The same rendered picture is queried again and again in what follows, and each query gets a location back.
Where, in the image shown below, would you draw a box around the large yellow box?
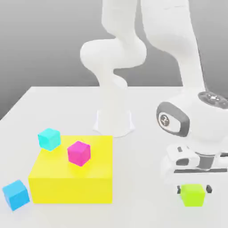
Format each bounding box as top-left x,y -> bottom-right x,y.
28,135 -> 114,205

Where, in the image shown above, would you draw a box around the small cyan cube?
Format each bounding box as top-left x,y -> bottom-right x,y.
37,127 -> 61,152

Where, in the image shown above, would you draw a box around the small blue cube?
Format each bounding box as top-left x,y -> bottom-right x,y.
2,179 -> 31,212

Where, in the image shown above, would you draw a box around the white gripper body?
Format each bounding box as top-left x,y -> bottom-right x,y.
163,166 -> 228,187

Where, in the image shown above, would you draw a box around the small green cube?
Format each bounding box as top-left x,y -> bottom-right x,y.
179,183 -> 206,208

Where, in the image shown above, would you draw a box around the small magenta cube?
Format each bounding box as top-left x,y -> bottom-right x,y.
67,140 -> 92,167

